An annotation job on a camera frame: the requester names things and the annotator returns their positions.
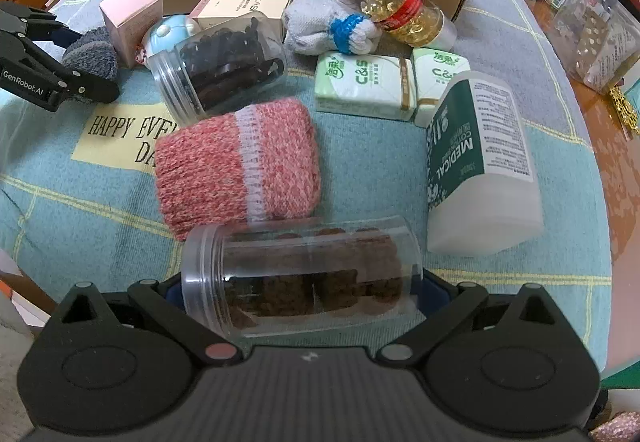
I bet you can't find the green white tissue pack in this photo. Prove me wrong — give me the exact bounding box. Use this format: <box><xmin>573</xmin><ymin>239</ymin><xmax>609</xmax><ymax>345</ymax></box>
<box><xmin>414</xmin><ymin>47</ymin><xmax>473</xmax><ymax>129</ymax></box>
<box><xmin>315</xmin><ymin>52</ymin><xmax>417</xmax><ymax>122</ymax></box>

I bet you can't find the clear jar of brown snacks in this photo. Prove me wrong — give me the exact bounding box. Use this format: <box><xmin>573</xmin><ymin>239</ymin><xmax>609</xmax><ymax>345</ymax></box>
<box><xmin>181</xmin><ymin>216</ymin><xmax>425</xmax><ymax>335</ymax></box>

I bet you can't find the gold ornament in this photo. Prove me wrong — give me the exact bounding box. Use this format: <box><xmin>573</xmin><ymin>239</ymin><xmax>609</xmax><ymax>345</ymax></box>
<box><xmin>607</xmin><ymin>86</ymin><xmax>640</xmax><ymax>138</ymax></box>

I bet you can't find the pink carton box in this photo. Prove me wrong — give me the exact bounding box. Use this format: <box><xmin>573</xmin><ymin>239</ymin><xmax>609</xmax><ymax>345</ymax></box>
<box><xmin>99</xmin><ymin>0</ymin><xmax>165</xmax><ymax>69</ymax></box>

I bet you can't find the light blue checked tablecloth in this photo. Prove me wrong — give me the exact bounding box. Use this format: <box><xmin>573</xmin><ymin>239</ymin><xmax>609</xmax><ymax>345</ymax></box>
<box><xmin>0</xmin><ymin>0</ymin><xmax>613</xmax><ymax>375</ymax></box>

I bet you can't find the white green-labelled medical bottle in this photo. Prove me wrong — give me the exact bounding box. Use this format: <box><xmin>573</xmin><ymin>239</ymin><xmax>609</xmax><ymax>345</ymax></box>
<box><xmin>425</xmin><ymin>70</ymin><xmax>546</xmax><ymax>257</ymax></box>

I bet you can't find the beige carton box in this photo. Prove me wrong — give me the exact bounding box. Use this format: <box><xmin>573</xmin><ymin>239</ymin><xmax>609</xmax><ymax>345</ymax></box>
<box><xmin>189</xmin><ymin>0</ymin><xmax>294</xmax><ymax>30</ymax></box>

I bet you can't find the large clear plastic jar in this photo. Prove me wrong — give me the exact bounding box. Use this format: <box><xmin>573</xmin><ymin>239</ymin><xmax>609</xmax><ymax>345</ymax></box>
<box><xmin>545</xmin><ymin>0</ymin><xmax>640</xmax><ymax>95</ymax></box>

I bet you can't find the pink knit sock roll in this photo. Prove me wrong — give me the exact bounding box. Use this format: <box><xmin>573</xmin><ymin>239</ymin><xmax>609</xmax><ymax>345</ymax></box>
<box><xmin>154</xmin><ymin>98</ymin><xmax>322</xmax><ymax>242</ymax></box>

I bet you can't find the pink glittery item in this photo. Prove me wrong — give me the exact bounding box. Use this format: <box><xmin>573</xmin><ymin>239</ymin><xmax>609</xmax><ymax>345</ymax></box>
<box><xmin>590</xmin><ymin>412</ymin><xmax>640</xmax><ymax>442</ymax></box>

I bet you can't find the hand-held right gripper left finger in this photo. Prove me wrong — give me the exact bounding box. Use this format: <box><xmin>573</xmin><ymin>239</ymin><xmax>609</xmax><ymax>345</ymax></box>
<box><xmin>50</xmin><ymin>274</ymin><xmax>238</xmax><ymax>367</ymax></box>

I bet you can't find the capsule bottle with red label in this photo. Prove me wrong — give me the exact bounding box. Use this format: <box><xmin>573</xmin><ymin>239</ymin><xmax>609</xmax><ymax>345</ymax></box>
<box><xmin>335</xmin><ymin>0</ymin><xmax>458</xmax><ymax>50</ymax></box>

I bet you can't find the clear jar of dark snacks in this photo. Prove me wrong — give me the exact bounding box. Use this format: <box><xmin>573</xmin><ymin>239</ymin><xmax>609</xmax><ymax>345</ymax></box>
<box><xmin>149</xmin><ymin>17</ymin><xmax>290</xmax><ymax>127</ymax></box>

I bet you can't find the white sock with blue band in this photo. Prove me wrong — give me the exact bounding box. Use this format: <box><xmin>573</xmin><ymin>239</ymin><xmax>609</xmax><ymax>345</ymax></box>
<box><xmin>282</xmin><ymin>0</ymin><xmax>386</xmax><ymax>57</ymax></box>

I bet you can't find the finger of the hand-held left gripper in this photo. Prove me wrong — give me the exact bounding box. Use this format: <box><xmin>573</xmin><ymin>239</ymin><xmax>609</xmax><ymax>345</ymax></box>
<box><xmin>0</xmin><ymin>1</ymin><xmax>78</xmax><ymax>48</ymax></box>
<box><xmin>0</xmin><ymin>38</ymin><xmax>121</xmax><ymax>112</ymax></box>

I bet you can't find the light blue round toy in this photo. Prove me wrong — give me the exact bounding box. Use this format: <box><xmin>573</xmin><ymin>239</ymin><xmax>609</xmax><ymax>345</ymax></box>
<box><xmin>135</xmin><ymin>14</ymin><xmax>202</xmax><ymax>68</ymax></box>

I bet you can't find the grey-blue fuzzy sock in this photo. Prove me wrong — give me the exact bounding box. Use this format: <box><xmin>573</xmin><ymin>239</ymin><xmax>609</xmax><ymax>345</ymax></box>
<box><xmin>62</xmin><ymin>27</ymin><xmax>120</xmax><ymax>104</ymax></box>

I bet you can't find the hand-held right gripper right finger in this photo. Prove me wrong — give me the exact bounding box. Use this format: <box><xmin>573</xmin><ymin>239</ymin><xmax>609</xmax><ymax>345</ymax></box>
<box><xmin>380</xmin><ymin>272</ymin><xmax>563</xmax><ymax>367</ymax></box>

